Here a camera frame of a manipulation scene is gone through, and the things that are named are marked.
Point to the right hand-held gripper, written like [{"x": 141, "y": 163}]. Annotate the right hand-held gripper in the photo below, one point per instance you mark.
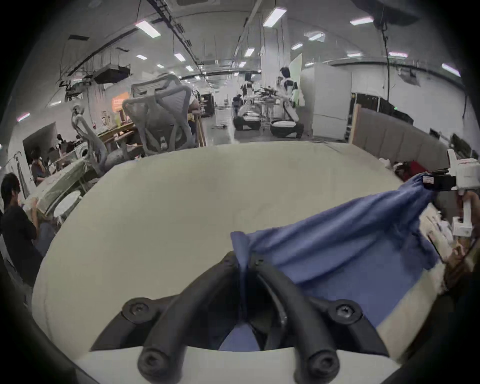
[{"x": 467, "y": 172}]

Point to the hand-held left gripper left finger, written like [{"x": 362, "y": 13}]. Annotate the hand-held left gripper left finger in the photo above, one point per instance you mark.
[{"x": 168, "y": 322}]

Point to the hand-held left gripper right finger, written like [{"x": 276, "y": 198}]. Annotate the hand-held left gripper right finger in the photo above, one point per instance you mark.
[{"x": 300, "y": 322}]

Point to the blue garment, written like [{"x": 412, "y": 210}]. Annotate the blue garment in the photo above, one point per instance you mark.
[{"x": 337, "y": 243}]

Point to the person's right hand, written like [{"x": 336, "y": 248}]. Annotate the person's right hand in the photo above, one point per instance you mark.
[{"x": 459, "y": 262}]

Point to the grey padded headboard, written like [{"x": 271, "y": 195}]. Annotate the grey padded headboard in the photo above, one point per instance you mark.
[{"x": 393, "y": 138}]

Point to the bed with beige sheet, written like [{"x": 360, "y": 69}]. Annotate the bed with beige sheet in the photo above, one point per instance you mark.
[{"x": 168, "y": 210}]

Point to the round white table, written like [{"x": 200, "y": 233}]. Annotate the round white table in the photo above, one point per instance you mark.
[{"x": 67, "y": 204}]

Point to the table with pale green cover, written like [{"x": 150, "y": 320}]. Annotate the table with pale green cover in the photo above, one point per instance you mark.
[{"x": 60, "y": 183}]

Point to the grey mesh office chair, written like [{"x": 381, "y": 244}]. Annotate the grey mesh office chair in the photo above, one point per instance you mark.
[
  {"x": 97, "y": 146},
  {"x": 165, "y": 116}
]

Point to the white humanoid robot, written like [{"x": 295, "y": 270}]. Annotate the white humanoid robot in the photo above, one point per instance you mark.
[
  {"x": 245, "y": 108},
  {"x": 287, "y": 101}
]

